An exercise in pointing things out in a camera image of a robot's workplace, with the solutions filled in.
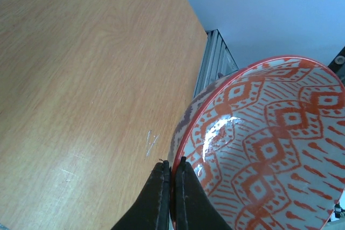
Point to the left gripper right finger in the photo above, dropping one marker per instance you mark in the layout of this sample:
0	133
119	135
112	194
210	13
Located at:
192	208

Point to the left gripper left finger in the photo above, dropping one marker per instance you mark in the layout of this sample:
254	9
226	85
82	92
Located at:
151	209

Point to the red patterned small dish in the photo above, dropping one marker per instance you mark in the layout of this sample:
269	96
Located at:
267	144

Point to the aluminium mounting rail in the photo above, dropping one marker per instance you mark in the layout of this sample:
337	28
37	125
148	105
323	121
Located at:
217	59

